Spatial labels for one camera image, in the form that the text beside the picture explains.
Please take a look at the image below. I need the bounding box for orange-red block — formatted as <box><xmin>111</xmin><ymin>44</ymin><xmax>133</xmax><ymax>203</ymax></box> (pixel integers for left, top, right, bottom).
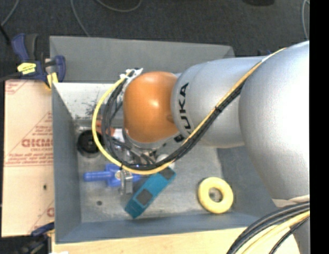
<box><xmin>96</xmin><ymin>115</ymin><xmax>126</xmax><ymax>142</ymax></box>

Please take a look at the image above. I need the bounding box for teal rectangular box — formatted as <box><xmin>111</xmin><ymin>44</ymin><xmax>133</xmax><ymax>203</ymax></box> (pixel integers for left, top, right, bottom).
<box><xmin>124</xmin><ymin>166</ymin><xmax>177</xmax><ymax>220</ymax></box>

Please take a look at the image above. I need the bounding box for blue plastic toy tool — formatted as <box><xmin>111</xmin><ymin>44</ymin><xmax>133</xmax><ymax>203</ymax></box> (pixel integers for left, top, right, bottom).
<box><xmin>83</xmin><ymin>164</ymin><xmax>141</xmax><ymax>188</ymax></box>

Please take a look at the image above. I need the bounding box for black round roll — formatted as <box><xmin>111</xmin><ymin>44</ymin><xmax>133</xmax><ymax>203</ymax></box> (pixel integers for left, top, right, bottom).
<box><xmin>77</xmin><ymin>130</ymin><xmax>102</xmax><ymax>156</ymax></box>

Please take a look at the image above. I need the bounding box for brown cardboard board red print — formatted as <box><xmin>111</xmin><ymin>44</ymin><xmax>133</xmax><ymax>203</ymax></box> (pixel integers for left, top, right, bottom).
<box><xmin>1</xmin><ymin>79</ymin><xmax>56</xmax><ymax>238</ymax></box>

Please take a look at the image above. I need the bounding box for grey metal bin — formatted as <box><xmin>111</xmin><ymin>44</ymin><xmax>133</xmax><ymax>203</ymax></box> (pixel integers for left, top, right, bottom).
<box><xmin>49</xmin><ymin>35</ymin><xmax>279</xmax><ymax>244</ymax></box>

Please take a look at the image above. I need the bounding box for yellow ring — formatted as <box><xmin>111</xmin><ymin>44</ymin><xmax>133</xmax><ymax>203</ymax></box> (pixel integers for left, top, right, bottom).
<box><xmin>198</xmin><ymin>176</ymin><xmax>234</xmax><ymax>214</ymax></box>

